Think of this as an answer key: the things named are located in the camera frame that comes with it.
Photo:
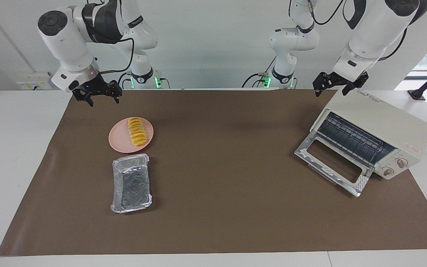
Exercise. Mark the beige oven knob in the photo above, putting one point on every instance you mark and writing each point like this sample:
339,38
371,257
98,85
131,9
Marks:
401,163
388,171

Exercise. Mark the pink round plate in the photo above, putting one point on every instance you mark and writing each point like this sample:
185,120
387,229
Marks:
119,139

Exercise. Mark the aluminium foil tray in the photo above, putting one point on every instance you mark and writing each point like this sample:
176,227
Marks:
132,185

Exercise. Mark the white wall power outlet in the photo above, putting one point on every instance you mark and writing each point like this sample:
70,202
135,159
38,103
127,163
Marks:
32,82

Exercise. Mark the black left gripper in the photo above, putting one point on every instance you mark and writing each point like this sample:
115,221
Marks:
332,78

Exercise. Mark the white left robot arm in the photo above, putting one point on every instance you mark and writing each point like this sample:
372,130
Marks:
369,33

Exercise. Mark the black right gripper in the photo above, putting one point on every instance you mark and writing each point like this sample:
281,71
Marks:
95,87

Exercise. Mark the cream toaster oven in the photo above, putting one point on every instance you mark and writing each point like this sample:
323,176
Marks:
376,115

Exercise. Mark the yellow ridged bread loaf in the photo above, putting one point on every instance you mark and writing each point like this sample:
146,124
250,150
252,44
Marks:
136,131

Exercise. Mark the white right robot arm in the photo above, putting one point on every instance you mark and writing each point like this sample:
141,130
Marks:
65,40

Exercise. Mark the glass oven door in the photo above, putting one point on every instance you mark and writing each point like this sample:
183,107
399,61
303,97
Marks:
324,171

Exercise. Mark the brown table mat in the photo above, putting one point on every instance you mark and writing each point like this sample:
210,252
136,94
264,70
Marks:
217,204

